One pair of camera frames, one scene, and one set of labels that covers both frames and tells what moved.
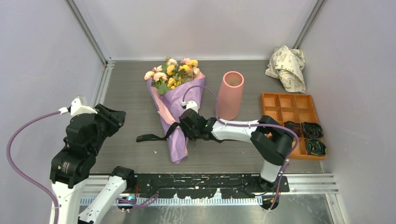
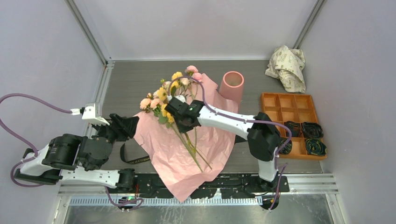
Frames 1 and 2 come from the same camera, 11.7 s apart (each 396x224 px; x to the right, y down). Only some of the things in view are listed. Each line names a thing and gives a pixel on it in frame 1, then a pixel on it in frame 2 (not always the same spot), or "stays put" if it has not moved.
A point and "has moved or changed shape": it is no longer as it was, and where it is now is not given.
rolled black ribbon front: [315, 147] stays put
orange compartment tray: [283, 107] stays put
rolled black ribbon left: [295, 126] stays put
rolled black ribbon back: [313, 130] stays put
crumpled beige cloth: [287, 65] stays put
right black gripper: [188, 132] to [183, 129]
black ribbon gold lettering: [153, 137] to [123, 156]
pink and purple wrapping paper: [175, 88] has moved or changed shape
